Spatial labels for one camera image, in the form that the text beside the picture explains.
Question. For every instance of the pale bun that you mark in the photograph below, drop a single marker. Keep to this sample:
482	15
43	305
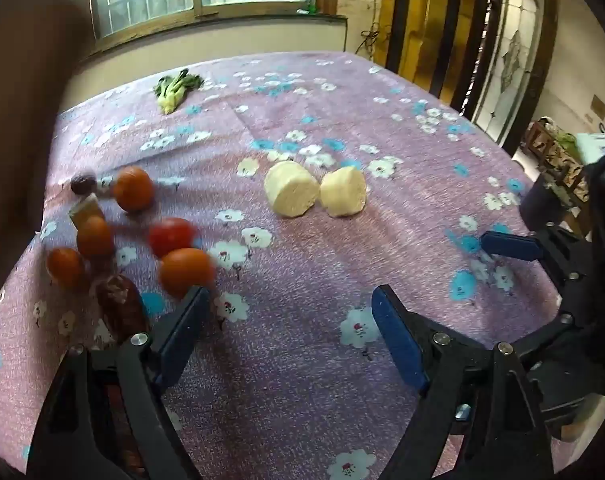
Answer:
290	190
343	192

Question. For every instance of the purple floral bedsheet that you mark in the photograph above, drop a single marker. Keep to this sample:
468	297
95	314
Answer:
307	285

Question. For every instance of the yellow wall sticker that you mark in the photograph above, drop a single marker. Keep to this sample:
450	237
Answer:
598	106

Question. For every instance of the wooden chair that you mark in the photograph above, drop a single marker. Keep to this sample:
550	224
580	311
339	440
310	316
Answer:
547	145

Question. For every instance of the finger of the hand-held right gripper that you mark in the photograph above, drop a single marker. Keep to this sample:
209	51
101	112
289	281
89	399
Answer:
512	246
547	337

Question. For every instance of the large orange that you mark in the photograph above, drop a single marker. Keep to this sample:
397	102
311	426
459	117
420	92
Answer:
186	271
133	189

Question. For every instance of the green bok choy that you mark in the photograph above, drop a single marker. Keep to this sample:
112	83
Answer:
175	91

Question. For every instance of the small orange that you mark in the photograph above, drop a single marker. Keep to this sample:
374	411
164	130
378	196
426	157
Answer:
65	267
96	237

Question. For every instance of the yellow and black panelled door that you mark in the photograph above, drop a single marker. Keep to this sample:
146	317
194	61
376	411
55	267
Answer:
412	20

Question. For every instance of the dark red sweet potato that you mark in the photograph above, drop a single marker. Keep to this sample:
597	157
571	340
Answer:
121	307

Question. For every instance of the stained glass door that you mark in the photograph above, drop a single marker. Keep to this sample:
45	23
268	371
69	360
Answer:
512	60

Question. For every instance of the dark red plum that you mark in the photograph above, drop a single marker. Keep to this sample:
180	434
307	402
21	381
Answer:
83	184

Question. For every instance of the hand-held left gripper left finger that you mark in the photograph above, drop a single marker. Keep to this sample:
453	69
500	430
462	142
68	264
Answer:
182	342

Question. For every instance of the white box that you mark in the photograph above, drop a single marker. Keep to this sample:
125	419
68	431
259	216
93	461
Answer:
599	145

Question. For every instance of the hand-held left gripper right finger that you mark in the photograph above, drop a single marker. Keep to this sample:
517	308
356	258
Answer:
397	340

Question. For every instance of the red tomato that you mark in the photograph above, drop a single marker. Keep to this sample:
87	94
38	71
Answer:
171	236

